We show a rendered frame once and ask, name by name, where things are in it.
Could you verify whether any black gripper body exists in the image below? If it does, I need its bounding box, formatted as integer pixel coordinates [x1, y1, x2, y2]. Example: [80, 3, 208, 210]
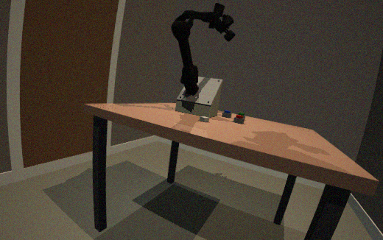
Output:
[215, 22, 235, 41]

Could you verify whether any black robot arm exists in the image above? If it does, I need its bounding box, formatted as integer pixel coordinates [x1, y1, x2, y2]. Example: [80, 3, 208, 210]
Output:
[172, 3, 234, 95]

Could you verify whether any blue button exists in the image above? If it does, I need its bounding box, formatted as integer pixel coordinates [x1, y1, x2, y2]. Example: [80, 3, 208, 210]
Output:
[222, 110, 231, 118]

